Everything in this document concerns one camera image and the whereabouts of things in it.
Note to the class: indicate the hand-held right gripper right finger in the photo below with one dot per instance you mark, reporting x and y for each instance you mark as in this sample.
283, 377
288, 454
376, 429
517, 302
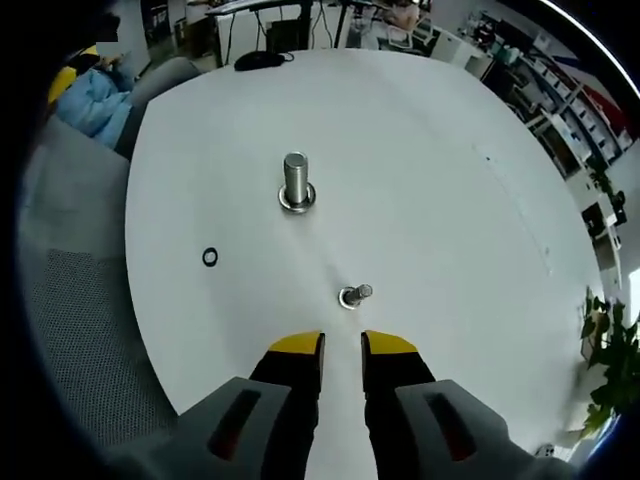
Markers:
400, 395

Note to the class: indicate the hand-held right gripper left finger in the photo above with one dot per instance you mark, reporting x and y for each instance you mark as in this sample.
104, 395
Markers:
280, 395

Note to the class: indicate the small steel threaded stud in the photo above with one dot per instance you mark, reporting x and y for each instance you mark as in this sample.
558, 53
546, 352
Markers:
359, 294

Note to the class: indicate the large steel threaded stud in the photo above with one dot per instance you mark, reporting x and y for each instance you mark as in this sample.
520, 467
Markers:
296, 177

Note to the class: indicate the black computer mouse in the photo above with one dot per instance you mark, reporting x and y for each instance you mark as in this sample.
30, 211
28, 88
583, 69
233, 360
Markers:
257, 60

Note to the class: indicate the potted green plant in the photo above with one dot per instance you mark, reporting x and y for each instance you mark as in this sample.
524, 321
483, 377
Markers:
610, 360

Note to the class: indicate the grey mesh office chair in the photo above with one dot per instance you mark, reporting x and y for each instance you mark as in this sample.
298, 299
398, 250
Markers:
75, 300

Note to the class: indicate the shelf with white bins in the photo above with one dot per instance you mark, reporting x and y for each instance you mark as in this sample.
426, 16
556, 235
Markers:
575, 100

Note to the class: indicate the curved ceiling light strip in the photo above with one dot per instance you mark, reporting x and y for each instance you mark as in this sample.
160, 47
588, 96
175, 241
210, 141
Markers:
595, 40

